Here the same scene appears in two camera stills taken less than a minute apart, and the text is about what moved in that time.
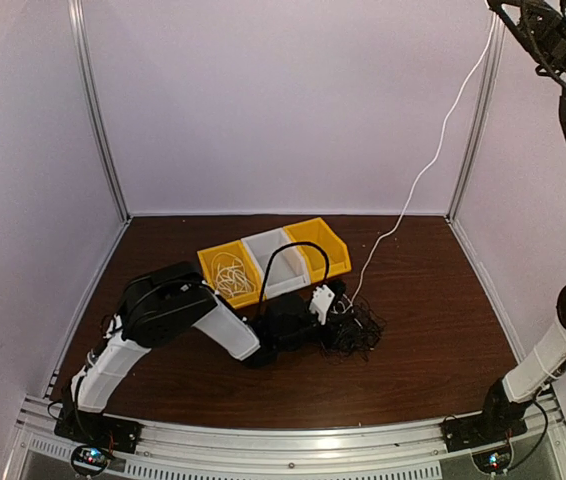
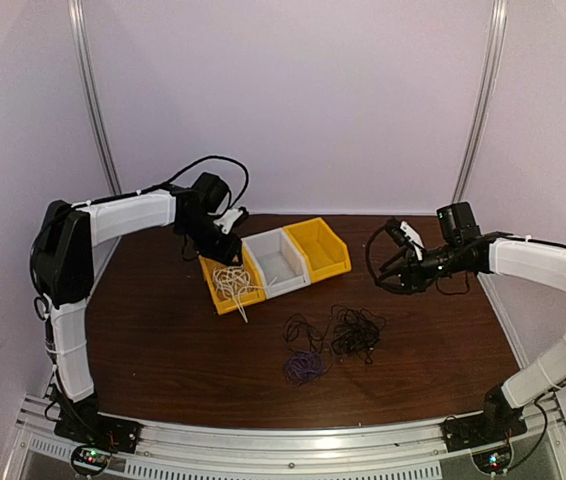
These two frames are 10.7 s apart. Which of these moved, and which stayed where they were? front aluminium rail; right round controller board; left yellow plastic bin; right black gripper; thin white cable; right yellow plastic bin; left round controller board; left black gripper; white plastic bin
Moved: left black gripper; right black gripper; thin white cable
Stayed: left yellow plastic bin; left round controller board; right yellow plastic bin; front aluminium rail; right round controller board; white plastic bin
